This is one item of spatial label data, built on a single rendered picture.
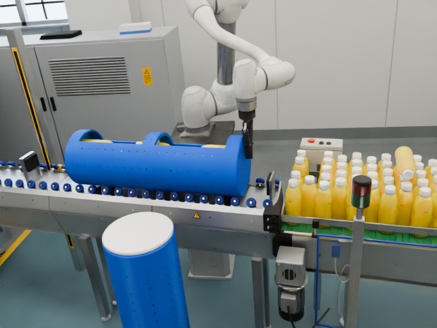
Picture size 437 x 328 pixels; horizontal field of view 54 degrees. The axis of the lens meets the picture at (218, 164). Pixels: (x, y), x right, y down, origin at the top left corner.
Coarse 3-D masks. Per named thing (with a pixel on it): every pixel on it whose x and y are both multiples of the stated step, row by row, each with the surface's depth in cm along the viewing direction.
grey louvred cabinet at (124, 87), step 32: (96, 32) 372; (160, 32) 343; (0, 64) 352; (32, 64) 348; (64, 64) 344; (96, 64) 340; (128, 64) 337; (160, 64) 333; (0, 96) 366; (64, 96) 357; (96, 96) 353; (128, 96) 349; (160, 96) 345; (0, 128) 380; (32, 128) 376; (64, 128) 371; (96, 128) 367; (128, 128) 362; (160, 128) 358; (0, 160) 396
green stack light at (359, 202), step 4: (352, 196) 146; (356, 196) 144; (360, 196) 144; (364, 196) 143; (368, 196) 144; (352, 200) 147; (356, 200) 145; (360, 200) 144; (364, 200) 144; (368, 200) 145; (352, 204) 147; (356, 204) 146; (360, 204) 145; (364, 204) 145; (368, 204) 146; (360, 208) 146
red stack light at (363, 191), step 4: (352, 184) 145; (356, 184) 143; (352, 188) 145; (356, 188) 143; (360, 188) 142; (364, 188) 142; (368, 188) 142; (352, 192) 145; (356, 192) 144; (360, 192) 143; (364, 192) 143; (368, 192) 143
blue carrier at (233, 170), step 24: (72, 144) 208; (96, 144) 204; (120, 144) 201; (144, 144) 198; (192, 144) 214; (240, 144) 187; (72, 168) 208; (96, 168) 204; (120, 168) 200; (144, 168) 196; (168, 168) 192; (192, 168) 189; (216, 168) 186; (240, 168) 188; (192, 192) 199; (216, 192) 193; (240, 192) 191
